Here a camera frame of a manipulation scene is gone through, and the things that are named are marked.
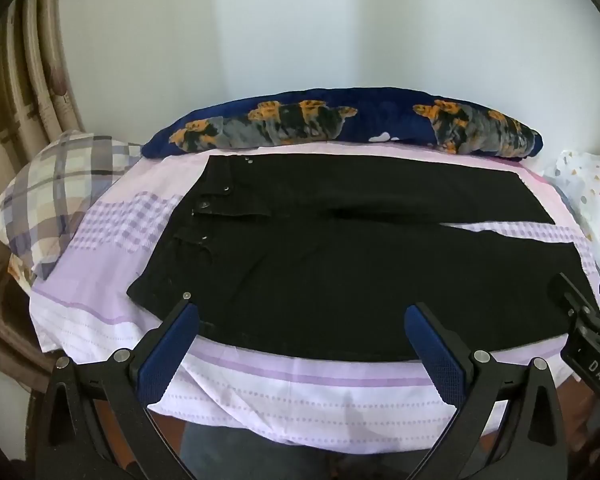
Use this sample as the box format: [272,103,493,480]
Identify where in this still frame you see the navy orange floral bolster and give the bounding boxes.
[141,87,545,163]

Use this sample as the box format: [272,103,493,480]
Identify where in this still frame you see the person's leg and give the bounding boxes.
[180,422,431,480]

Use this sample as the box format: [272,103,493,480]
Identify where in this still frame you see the white dotted pillow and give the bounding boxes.
[552,145,600,282]

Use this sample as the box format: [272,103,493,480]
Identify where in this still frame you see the black pants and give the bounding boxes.
[126,154,600,362]

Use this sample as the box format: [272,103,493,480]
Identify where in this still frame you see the purple and white bed sheet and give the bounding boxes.
[29,140,600,456]

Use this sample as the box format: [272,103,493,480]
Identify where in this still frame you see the plaid pillow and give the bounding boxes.
[0,130,144,282]

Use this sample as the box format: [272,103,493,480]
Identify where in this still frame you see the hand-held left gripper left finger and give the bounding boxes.
[34,291,201,480]

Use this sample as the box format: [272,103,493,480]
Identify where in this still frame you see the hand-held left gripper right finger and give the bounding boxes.
[404,302,570,480]

